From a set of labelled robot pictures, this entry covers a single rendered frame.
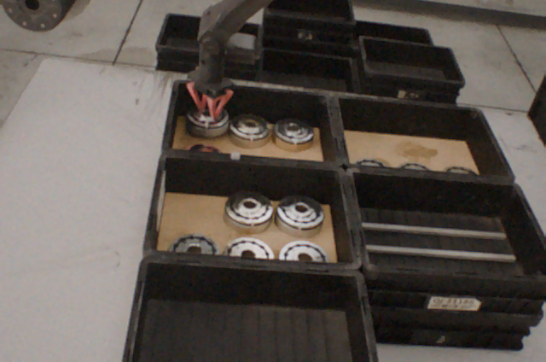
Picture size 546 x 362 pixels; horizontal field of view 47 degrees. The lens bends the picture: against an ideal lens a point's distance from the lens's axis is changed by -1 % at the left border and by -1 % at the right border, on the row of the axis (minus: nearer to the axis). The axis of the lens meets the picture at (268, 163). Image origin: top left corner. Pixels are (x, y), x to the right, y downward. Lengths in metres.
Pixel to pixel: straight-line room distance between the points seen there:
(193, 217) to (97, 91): 0.74
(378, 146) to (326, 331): 0.62
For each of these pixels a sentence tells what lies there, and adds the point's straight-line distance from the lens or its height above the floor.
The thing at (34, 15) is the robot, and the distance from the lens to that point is 1.53.
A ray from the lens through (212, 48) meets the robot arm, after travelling 1.42.
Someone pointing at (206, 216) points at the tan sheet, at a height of 0.83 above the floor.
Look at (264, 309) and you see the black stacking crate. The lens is 1.22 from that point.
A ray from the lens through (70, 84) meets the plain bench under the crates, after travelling 2.04.
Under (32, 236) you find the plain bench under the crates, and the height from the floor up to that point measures 0.70.
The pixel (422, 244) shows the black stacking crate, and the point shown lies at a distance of 1.43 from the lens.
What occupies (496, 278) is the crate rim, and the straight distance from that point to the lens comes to 1.28.
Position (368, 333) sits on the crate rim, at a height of 0.93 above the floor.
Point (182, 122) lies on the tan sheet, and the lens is 1.64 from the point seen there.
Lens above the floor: 1.77
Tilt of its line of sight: 38 degrees down
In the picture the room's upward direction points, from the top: 9 degrees clockwise
